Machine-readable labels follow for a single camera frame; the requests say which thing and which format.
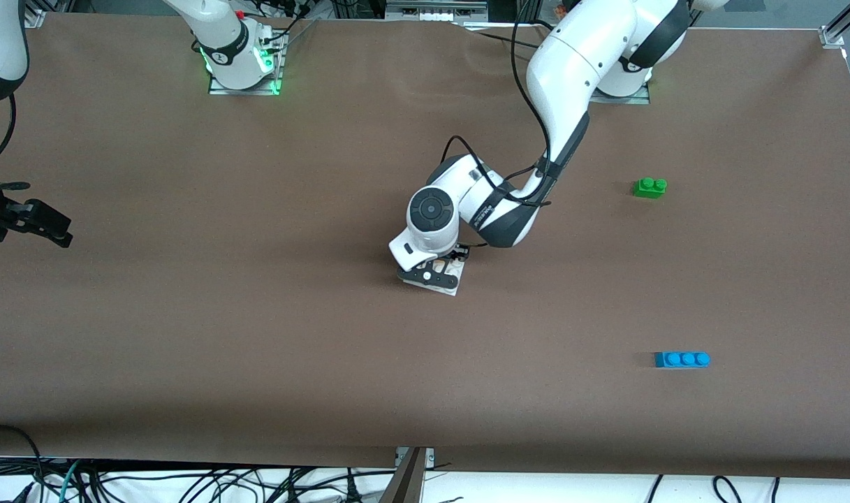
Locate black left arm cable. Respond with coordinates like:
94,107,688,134
442,0,589,210

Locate dark metal beam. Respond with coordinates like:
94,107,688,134
377,447,427,503

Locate brown table cover sheet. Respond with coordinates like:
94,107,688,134
0,13,850,480

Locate teal floor cable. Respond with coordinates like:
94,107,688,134
57,460,83,503

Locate black cable on table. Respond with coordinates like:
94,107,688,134
467,27,558,51

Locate metal table edge bracket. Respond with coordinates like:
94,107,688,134
395,447,436,469

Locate white studded base plate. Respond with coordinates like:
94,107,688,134
425,262,469,297

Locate tangled black floor cables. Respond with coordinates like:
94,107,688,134
82,465,397,503

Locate grey power strip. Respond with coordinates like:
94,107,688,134
385,0,490,23

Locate blue three-stud toy block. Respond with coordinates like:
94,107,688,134
654,351,711,369

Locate black looped floor cable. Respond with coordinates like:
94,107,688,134
0,424,45,503

